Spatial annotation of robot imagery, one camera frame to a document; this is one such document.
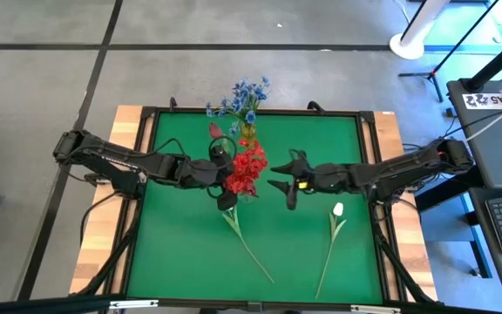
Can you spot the clear glass vase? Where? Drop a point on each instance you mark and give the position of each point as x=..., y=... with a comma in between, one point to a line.
x=247, y=199

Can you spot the red carnation bunch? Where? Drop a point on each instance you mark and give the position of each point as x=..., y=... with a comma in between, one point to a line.
x=257, y=152
x=244, y=163
x=240, y=185

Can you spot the black tripod stand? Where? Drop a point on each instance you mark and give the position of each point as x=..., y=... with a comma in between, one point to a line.
x=429, y=75

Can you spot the black frame strut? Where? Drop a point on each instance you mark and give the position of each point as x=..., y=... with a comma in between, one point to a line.
x=111, y=257
x=401, y=270

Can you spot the long light green flower stem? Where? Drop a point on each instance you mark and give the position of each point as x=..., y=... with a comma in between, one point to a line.
x=233, y=220

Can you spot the silver bracket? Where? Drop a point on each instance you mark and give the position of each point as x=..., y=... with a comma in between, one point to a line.
x=133, y=304
x=375, y=309

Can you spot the white tulip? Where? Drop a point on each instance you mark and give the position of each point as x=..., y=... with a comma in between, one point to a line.
x=338, y=209

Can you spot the dark red tulip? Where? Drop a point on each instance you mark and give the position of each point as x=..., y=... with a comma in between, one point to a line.
x=215, y=130

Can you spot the grey desk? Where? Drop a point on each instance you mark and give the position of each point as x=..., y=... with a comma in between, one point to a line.
x=495, y=270

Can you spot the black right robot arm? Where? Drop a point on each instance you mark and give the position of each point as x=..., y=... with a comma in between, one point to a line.
x=408, y=168

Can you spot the thick black pole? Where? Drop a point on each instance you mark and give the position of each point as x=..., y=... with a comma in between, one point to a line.
x=495, y=61

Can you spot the blue flower bunch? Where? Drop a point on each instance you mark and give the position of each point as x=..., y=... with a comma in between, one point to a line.
x=244, y=93

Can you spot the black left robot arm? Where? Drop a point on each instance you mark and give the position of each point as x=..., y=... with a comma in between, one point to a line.
x=103, y=157

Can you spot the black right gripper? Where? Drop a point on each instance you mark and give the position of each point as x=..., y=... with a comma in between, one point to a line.
x=329, y=178

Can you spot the yellow glass vase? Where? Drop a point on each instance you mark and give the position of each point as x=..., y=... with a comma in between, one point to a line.
x=248, y=131

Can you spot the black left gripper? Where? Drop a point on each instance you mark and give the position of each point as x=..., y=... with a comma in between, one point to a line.
x=203, y=172

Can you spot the white pole base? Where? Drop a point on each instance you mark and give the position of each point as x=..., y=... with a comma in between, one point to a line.
x=408, y=45

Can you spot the white paper label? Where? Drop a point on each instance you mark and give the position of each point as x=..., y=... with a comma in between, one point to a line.
x=482, y=100

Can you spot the black desk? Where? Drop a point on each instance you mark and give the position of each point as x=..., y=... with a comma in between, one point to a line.
x=486, y=144

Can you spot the green table mat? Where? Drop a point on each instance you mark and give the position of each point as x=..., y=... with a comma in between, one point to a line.
x=181, y=253

